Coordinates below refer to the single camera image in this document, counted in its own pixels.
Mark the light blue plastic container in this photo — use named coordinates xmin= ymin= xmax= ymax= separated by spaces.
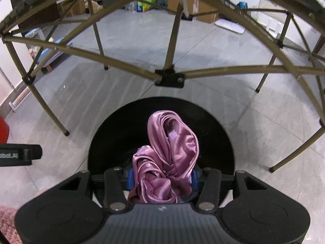
xmin=24 ymin=28 xmax=74 ymax=64

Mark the tan slatted folding table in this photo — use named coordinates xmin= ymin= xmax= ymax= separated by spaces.
xmin=0 ymin=0 xmax=325 ymax=173

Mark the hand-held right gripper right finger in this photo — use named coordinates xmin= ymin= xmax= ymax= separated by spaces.
xmin=190 ymin=168 xmax=267 ymax=212

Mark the pink satin cloth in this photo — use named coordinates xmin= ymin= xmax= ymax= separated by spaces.
xmin=127 ymin=110 xmax=200 ymax=204

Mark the white flat board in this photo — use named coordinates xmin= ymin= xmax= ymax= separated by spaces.
xmin=215 ymin=19 xmax=245 ymax=34

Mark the dark brown door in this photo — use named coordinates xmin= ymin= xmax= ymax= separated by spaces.
xmin=9 ymin=0 xmax=61 ymax=29

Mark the large taped cardboard box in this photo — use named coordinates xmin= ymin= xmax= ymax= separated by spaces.
xmin=168 ymin=0 xmax=220 ymax=23

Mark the beige plush toy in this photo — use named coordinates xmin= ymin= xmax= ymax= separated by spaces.
xmin=85 ymin=1 xmax=103 ymax=13

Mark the pink fluffy rug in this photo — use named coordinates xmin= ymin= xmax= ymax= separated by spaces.
xmin=0 ymin=207 xmax=19 ymax=244

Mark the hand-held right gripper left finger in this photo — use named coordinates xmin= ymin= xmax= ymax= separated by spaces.
xmin=59 ymin=167 xmax=134 ymax=212

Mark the green snack bag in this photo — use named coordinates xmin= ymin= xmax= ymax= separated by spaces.
xmin=141 ymin=0 xmax=156 ymax=12

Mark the red plastic bucket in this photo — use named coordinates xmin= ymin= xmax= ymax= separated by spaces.
xmin=0 ymin=116 xmax=10 ymax=143

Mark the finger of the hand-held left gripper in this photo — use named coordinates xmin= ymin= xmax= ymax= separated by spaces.
xmin=24 ymin=144 xmax=43 ymax=159

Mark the black trash bin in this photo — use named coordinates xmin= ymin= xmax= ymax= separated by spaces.
xmin=87 ymin=97 xmax=235 ymax=204

